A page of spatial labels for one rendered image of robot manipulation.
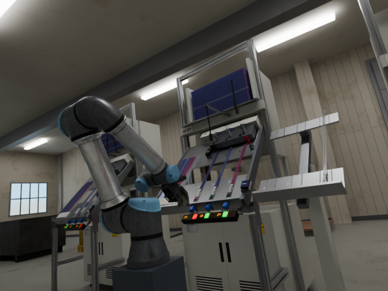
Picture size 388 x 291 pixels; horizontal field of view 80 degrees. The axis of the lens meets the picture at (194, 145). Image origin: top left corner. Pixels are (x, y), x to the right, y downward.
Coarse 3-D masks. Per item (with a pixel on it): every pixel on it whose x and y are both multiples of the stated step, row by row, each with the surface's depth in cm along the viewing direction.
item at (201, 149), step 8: (256, 136) 159; (200, 144) 198; (208, 144) 190; (240, 144) 162; (248, 144) 156; (192, 152) 194; (200, 152) 185; (216, 152) 171; (224, 152) 165; (232, 152) 159; (240, 152) 153; (248, 152) 148; (200, 160) 175; (208, 160) 168; (216, 160) 162; (224, 160) 156; (232, 160) 153
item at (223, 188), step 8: (240, 176) 132; (192, 184) 153; (200, 184) 147; (208, 184) 143; (224, 184) 134; (240, 184) 126; (192, 192) 145; (208, 192) 136; (216, 192) 132; (224, 192) 128; (232, 192) 124; (240, 192) 121; (192, 200) 138; (200, 200) 133
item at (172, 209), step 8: (208, 200) 126; (216, 200) 123; (224, 200) 120; (232, 200) 118; (240, 200) 116; (168, 208) 144; (176, 208) 141; (184, 208) 138; (200, 208) 132; (216, 208) 127; (232, 208) 122
